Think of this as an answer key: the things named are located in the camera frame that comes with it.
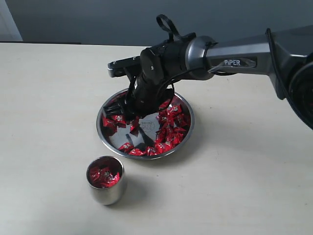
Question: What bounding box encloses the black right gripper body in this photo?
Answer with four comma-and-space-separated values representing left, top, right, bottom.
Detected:
124, 41, 190, 118

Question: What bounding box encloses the red candy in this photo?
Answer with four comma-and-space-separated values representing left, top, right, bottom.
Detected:
174, 113, 190, 128
146, 146, 160, 156
88, 166, 120, 188
102, 115, 127, 128
166, 105, 182, 118

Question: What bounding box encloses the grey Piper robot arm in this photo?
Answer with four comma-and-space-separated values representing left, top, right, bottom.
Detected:
103, 26, 313, 127

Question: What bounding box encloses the round steel plate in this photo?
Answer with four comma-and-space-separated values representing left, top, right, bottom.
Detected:
96, 89, 195, 160

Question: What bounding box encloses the stainless steel cup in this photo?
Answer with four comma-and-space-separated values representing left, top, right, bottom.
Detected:
86, 156, 127, 206

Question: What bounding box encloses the red wrapped candy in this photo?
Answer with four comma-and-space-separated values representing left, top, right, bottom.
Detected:
174, 113, 190, 128
146, 146, 160, 156
102, 115, 127, 128
166, 105, 182, 118

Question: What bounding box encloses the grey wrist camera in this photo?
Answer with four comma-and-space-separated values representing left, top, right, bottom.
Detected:
107, 56, 142, 77

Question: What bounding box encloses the black cable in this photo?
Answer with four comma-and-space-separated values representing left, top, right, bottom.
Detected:
124, 14, 196, 108

